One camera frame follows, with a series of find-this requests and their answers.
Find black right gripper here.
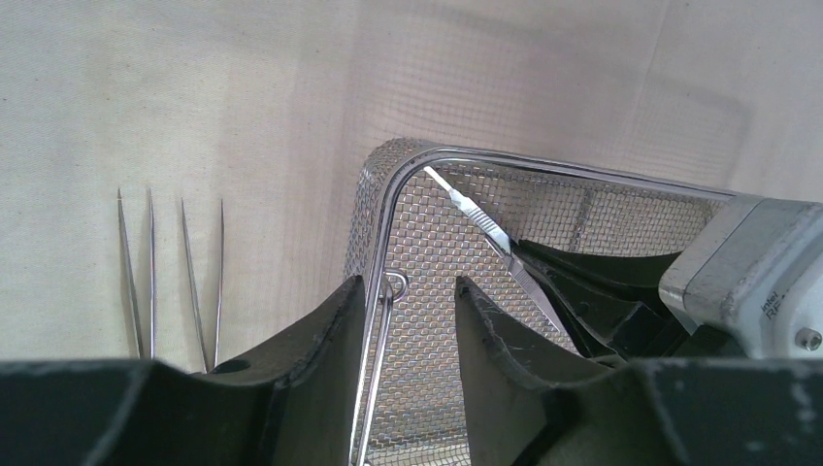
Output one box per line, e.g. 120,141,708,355
512,195,822,360

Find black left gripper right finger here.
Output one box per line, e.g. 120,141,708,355
454,277,822,465

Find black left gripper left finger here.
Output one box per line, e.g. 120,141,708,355
1,276,365,465

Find metal tweezers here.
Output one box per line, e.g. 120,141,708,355
116,186,158,359

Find metal surgical instrument tray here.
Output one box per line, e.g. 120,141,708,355
344,139,730,465

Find beige cloth wrap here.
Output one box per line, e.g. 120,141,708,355
1,1,822,370

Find metal surgical forceps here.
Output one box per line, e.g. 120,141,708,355
180,195,228,375

